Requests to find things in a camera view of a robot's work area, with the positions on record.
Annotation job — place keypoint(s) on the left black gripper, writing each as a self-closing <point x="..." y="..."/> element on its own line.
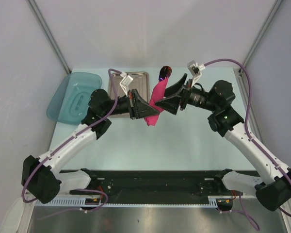
<point x="137" y="108"/>

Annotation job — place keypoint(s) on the left aluminium corner post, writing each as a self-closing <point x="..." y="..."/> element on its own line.
<point x="37" y="13"/>

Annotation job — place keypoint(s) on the pink paper napkin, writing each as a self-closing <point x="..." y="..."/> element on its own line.
<point x="157" y="94"/>

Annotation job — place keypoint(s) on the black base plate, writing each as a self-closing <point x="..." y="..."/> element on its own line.
<point x="195" y="182"/>

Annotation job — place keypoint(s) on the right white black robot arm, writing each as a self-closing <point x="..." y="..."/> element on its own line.
<point x="272" y="187"/>

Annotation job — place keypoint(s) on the teal plastic container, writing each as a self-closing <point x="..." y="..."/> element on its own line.
<point x="69" y="104"/>

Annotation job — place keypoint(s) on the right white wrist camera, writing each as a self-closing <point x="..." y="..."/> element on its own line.
<point x="196" y="71"/>

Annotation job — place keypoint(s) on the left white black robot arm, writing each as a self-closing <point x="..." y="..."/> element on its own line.
<point x="42" y="176"/>

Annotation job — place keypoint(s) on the aluminium corner post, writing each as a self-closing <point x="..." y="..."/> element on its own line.
<point x="37" y="13"/>
<point x="263" y="31"/>

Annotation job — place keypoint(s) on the right aluminium corner post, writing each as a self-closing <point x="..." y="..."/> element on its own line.
<point x="263" y="31"/>

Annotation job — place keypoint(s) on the white cable duct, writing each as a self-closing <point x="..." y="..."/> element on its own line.
<point x="156" y="200"/>

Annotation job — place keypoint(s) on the steel tray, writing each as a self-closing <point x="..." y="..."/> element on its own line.
<point x="140" y="82"/>

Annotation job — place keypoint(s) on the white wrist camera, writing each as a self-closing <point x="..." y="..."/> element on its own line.
<point x="196" y="71"/>
<point x="125" y="82"/>

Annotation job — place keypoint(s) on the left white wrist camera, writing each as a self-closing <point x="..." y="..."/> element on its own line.
<point x="125" y="82"/>

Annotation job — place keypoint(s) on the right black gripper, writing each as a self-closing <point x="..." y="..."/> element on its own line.
<point x="171" y="104"/>

